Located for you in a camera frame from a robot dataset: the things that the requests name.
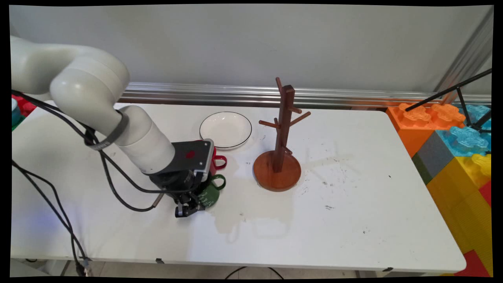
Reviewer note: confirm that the black tripod stand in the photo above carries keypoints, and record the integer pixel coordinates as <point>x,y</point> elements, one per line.
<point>448,91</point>

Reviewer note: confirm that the grey foam block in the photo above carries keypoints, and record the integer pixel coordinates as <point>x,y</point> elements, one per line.
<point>434,157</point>

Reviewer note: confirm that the white plate black rim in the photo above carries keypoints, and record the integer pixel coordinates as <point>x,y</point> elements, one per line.
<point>226,129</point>

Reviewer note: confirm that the red plastic object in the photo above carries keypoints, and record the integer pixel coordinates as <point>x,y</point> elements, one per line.
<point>23,105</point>

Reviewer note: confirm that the wooden mug tree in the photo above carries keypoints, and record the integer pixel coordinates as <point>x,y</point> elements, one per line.
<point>283,129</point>

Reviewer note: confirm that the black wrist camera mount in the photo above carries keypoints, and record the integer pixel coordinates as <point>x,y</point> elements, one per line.
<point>192,157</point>

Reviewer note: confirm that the red foam block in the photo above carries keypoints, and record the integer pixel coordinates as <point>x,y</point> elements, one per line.
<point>473,265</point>

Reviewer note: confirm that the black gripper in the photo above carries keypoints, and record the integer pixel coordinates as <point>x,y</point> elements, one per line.
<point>177,182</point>

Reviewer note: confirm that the aluminium frame post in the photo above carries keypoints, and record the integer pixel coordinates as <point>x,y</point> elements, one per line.
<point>467,55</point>

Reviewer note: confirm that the red enamel mug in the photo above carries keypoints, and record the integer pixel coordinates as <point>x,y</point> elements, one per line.
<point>217,161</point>

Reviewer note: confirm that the orange foam block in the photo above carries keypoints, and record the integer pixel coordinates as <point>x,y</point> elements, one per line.
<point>412,125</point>

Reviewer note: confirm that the blue foam block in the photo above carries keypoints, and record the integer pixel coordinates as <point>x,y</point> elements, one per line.
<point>465,139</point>

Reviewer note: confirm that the teal plastic object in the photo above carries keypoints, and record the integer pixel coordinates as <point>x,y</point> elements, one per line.
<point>15,114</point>

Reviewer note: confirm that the green enamel mug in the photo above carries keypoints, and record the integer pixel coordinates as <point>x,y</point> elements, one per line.
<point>212,194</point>

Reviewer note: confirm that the aluminium frame rail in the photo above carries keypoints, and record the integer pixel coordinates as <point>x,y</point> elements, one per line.
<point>275,95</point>

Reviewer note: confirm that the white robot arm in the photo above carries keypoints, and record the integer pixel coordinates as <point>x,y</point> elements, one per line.
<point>90,86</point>

